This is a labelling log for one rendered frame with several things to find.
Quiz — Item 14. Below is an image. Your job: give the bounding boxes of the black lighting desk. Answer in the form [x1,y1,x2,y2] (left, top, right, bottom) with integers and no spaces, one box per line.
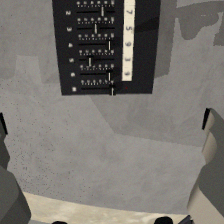
[52,0,161,96]

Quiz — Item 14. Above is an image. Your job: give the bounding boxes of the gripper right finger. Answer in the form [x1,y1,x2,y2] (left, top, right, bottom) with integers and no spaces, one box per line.
[187,108,224,224]

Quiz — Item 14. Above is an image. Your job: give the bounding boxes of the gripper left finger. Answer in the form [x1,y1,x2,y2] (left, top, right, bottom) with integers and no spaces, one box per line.
[0,113,31,224]

